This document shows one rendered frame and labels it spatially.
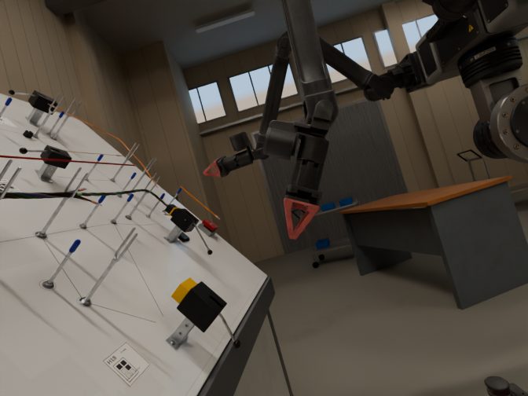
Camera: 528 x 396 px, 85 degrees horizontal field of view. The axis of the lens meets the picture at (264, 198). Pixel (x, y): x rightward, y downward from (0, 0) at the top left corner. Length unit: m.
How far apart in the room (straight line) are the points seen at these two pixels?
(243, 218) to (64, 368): 6.57
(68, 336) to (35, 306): 0.06
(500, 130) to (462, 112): 7.43
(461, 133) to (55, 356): 8.14
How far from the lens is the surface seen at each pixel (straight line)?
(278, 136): 0.58
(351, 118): 7.34
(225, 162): 1.14
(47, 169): 0.82
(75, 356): 0.48
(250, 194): 6.92
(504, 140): 0.95
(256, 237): 6.94
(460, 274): 2.68
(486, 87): 1.04
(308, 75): 0.62
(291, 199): 0.54
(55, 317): 0.51
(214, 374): 0.58
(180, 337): 0.56
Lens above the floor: 1.11
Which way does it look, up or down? 3 degrees up
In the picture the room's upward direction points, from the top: 16 degrees counter-clockwise
